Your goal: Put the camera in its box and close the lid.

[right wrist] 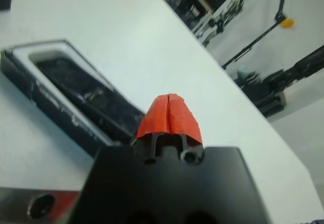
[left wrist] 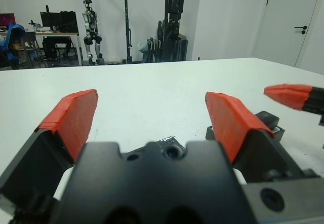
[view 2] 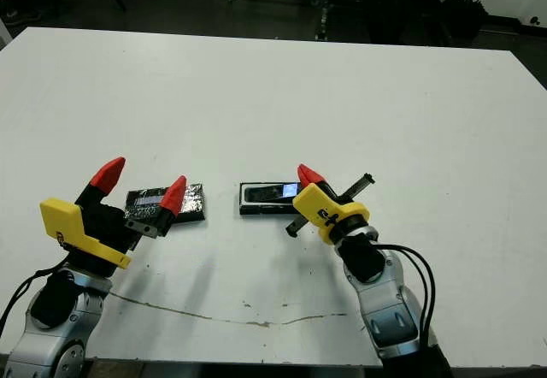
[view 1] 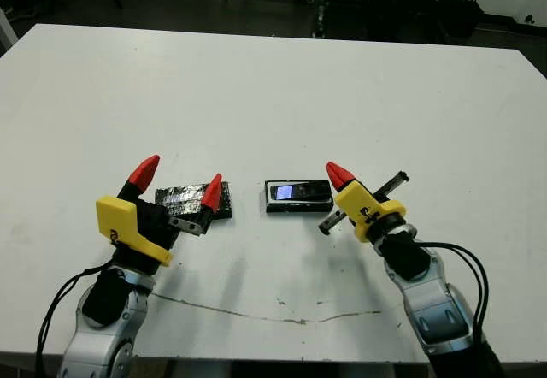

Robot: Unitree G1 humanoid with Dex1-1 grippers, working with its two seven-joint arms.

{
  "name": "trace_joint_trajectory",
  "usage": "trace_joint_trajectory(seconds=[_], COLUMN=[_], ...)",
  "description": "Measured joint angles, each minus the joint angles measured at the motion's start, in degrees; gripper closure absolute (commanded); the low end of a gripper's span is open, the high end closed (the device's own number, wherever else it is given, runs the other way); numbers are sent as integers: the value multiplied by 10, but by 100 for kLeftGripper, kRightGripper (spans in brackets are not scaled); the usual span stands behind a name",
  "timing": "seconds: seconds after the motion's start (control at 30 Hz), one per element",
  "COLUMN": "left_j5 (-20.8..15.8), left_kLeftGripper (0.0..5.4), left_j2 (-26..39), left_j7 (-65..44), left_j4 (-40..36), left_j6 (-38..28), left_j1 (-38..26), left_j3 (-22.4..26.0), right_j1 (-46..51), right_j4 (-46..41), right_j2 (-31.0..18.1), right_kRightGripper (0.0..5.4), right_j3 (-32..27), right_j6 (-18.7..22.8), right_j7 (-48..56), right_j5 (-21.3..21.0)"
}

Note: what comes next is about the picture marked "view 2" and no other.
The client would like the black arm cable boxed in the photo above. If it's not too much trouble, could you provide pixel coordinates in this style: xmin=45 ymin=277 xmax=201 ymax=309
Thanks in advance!
xmin=375 ymin=244 xmax=438 ymax=353
xmin=0 ymin=269 xmax=65 ymax=323

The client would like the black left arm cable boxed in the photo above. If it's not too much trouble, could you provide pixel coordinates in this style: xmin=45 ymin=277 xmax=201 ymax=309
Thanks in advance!
xmin=0 ymin=269 xmax=65 ymax=323

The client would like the black box base white lining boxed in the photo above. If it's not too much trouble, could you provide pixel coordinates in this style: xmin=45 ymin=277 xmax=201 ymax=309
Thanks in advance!
xmin=238 ymin=180 xmax=307 ymax=216

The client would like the glossy black box lid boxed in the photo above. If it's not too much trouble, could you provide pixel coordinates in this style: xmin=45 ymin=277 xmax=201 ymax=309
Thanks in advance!
xmin=123 ymin=183 xmax=207 ymax=225

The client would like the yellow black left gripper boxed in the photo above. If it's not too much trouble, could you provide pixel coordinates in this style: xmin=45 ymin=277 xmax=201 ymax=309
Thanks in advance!
xmin=39 ymin=157 xmax=188 ymax=279

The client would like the black bag with stick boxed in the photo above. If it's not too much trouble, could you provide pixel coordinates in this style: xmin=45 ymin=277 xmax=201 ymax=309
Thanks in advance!
xmin=439 ymin=0 xmax=489 ymax=39

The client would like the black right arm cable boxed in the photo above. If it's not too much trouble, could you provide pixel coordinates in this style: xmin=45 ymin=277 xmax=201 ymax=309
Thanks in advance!
xmin=375 ymin=244 xmax=438 ymax=353

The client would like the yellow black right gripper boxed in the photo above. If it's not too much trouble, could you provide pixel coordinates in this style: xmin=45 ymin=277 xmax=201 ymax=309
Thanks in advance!
xmin=285 ymin=162 xmax=378 ymax=247

